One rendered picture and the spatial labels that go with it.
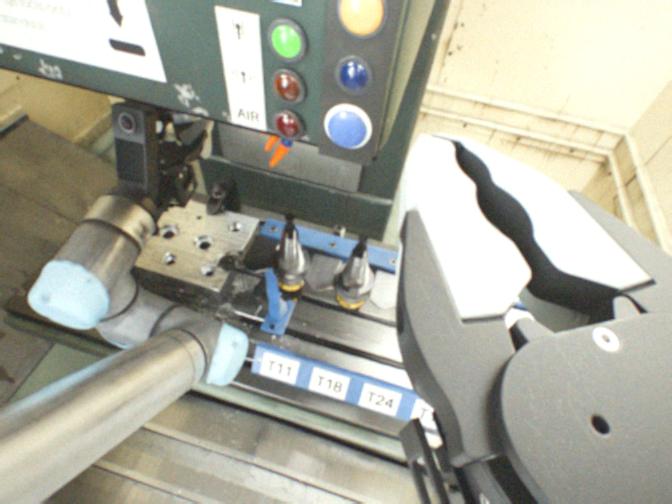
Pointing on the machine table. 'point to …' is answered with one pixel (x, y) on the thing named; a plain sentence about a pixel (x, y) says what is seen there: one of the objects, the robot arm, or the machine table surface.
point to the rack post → (277, 315)
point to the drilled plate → (205, 227)
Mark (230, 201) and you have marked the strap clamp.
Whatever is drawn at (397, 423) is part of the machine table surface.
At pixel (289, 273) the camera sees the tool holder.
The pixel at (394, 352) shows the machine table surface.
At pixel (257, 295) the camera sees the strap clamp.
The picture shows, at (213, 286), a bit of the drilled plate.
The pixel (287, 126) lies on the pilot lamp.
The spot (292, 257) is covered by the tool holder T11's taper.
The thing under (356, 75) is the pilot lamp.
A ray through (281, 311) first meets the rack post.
